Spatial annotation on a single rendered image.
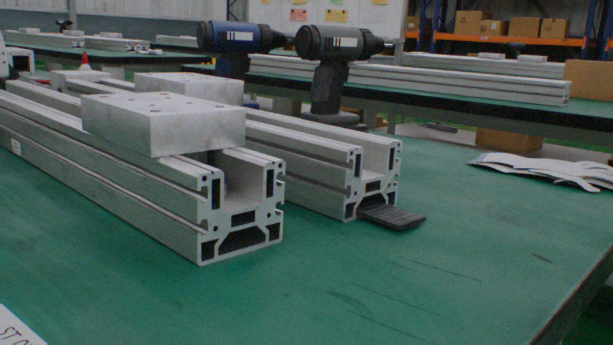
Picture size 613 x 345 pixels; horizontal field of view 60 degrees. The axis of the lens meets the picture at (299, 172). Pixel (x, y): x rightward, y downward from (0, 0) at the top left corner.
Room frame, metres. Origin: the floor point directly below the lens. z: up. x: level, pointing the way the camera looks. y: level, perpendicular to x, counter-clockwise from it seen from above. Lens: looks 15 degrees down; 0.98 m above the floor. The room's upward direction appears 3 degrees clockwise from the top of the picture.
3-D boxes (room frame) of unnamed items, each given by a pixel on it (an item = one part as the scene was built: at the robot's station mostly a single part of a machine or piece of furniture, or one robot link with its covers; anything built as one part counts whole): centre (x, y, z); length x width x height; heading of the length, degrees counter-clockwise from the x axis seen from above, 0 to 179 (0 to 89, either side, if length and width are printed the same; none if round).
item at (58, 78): (1.20, 0.51, 0.83); 0.12 x 0.09 x 0.10; 134
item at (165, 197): (0.76, 0.33, 0.82); 0.80 x 0.10 x 0.09; 44
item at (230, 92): (0.89, 0.19, 0.87); 0.16 x 0.11 x 0.07; 44
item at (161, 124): (0.58, 0.15, 0.87); 0.16 x 0.11 x 0.07; 44
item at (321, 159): (0.89, 0.19, 0.82); 0.80 x 0.10 x 0.09; 44
